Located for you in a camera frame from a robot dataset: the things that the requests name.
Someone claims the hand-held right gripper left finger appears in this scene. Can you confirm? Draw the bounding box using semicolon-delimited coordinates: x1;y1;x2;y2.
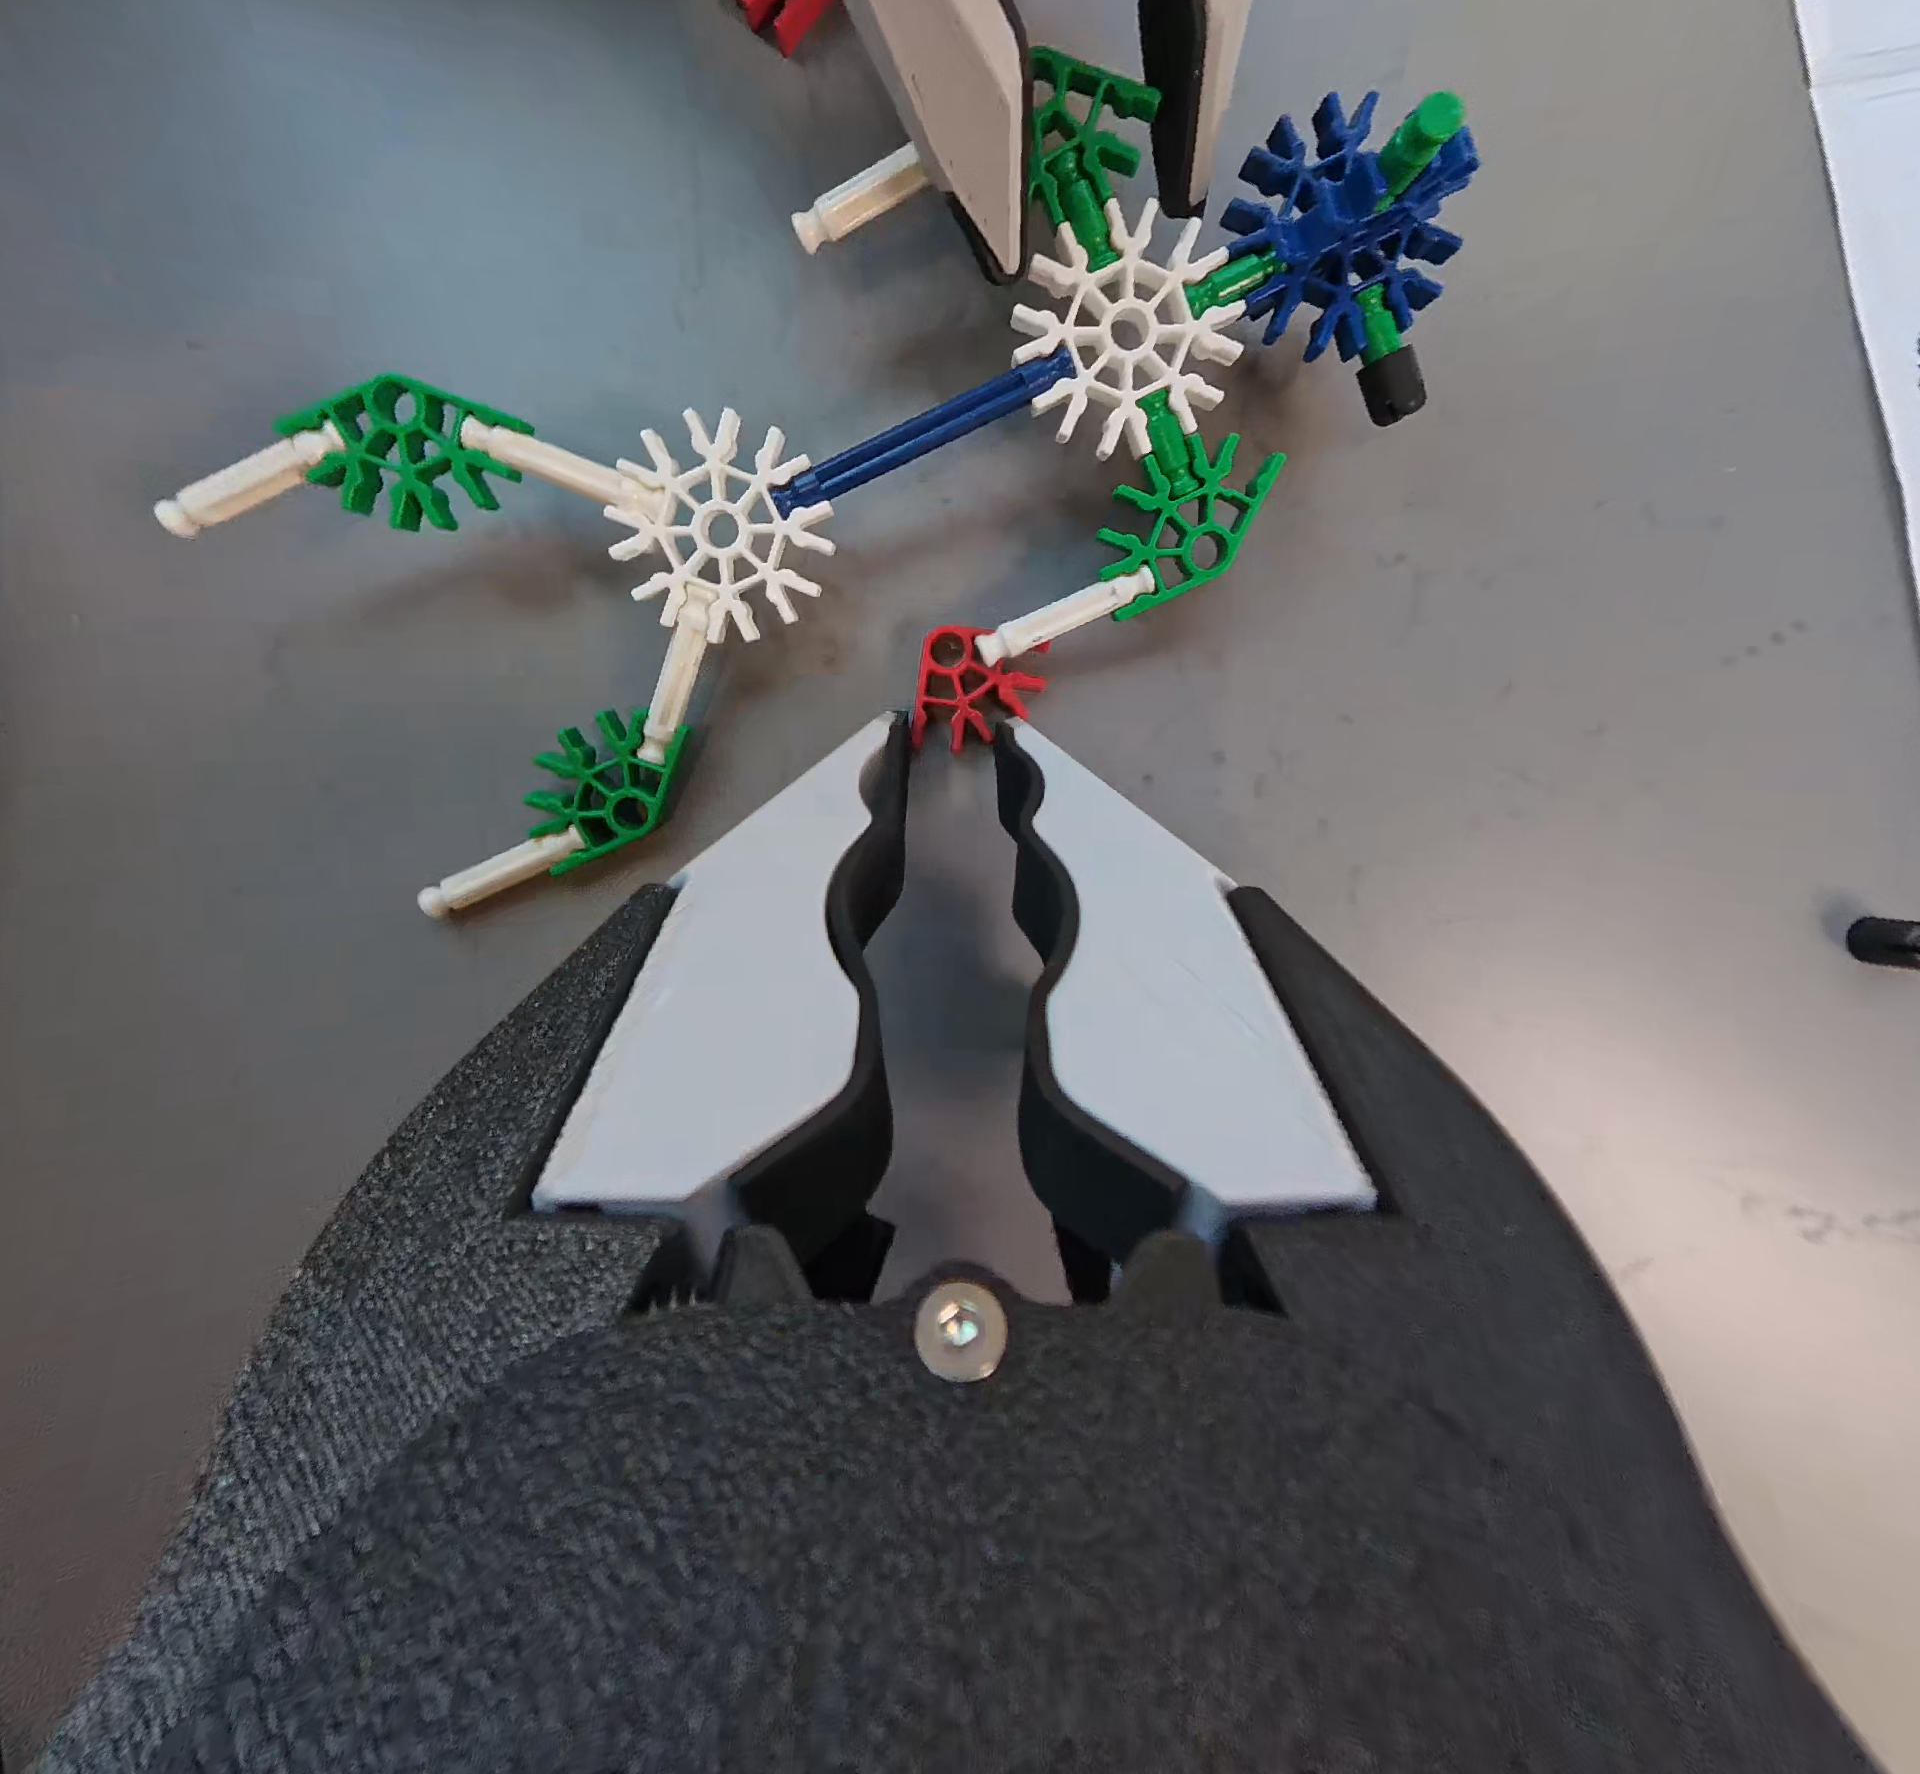
532;711;921;1260

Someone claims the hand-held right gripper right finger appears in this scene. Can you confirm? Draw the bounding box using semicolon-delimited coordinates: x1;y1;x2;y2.
990;722;1382;1260

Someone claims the construction toy figure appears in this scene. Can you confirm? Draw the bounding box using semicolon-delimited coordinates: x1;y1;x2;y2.
154;46;1479;918

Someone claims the grey desk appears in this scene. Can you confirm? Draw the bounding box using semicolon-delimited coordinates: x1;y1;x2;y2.
0;0;1920;1774

